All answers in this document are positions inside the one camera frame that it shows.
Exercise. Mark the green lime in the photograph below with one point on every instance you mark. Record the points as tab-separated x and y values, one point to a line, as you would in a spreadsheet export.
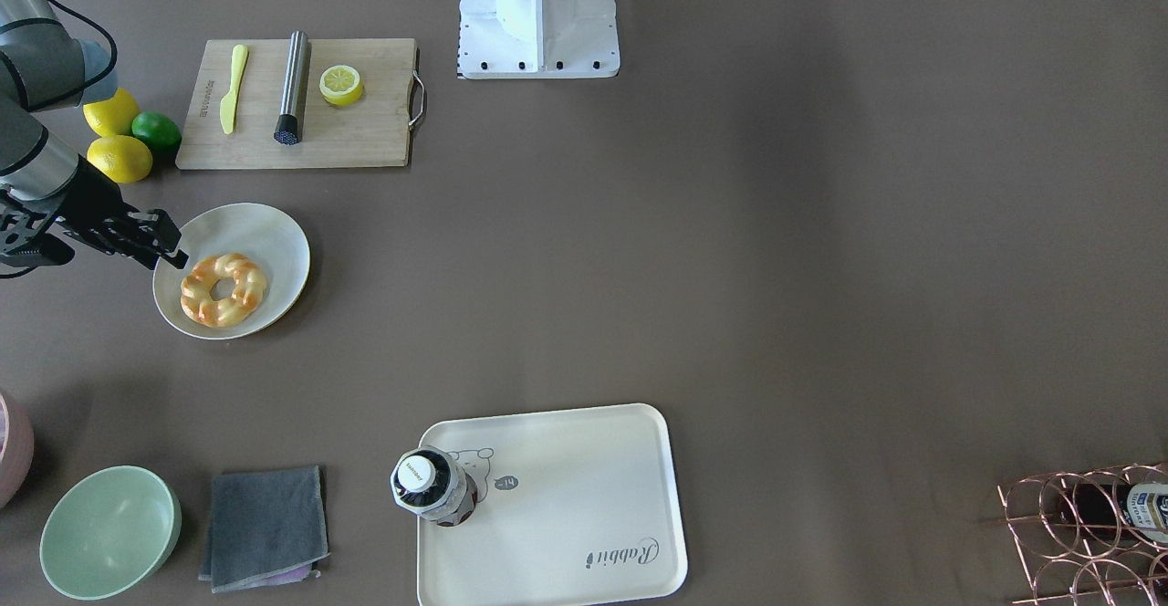
158	132

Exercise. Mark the braided glazed donut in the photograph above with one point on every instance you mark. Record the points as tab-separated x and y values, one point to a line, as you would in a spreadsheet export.
223	290

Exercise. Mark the green bowl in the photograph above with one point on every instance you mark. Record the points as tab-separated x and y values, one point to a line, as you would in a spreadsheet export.
109	532

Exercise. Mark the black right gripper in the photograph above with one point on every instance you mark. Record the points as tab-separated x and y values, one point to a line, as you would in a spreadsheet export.
88	197

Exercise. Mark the yellow plastic knife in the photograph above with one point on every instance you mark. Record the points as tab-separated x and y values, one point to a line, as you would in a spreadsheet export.
228	104

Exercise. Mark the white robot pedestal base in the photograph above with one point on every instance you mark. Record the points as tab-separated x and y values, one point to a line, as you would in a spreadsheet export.
538	39

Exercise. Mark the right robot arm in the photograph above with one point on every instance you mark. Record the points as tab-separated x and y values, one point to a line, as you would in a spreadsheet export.
51	193

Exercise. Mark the yellow lemon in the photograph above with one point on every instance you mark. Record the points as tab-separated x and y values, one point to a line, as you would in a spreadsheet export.
122	158
113	116

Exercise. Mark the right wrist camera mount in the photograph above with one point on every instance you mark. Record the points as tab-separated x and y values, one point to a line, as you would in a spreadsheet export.
26	243

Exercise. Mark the grey folded cloth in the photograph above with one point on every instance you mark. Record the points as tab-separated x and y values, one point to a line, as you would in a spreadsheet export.
266	528

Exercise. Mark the yellow lemon far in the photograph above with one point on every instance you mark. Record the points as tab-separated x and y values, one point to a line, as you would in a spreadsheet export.
113	116

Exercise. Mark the pink ice bowl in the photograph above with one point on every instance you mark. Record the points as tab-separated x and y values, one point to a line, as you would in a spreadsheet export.
18	447

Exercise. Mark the dark tea bottle on tray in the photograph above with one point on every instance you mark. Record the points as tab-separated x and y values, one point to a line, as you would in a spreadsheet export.
430	484

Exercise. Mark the cream rabbit tray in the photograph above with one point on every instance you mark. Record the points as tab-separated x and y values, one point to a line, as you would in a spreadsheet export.
577	507

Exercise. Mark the white round plate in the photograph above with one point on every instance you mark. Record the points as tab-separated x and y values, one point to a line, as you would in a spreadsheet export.
271	240

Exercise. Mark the yellow lemon near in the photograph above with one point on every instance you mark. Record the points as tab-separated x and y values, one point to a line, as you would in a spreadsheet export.
122	158

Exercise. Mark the copper wire bottle rack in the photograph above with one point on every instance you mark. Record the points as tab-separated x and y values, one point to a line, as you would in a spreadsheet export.
1075	541

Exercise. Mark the half lemon slice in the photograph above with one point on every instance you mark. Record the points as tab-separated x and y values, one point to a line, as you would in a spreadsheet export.
340	85

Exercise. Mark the steel muddler rod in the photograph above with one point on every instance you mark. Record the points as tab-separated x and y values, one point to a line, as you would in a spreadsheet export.
289	122

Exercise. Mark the bottle in copper rack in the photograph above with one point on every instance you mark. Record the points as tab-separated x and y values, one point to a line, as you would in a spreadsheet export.
1131	507

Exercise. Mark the wooden cutting board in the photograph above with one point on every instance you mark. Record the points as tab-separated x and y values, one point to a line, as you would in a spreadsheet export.
374	132

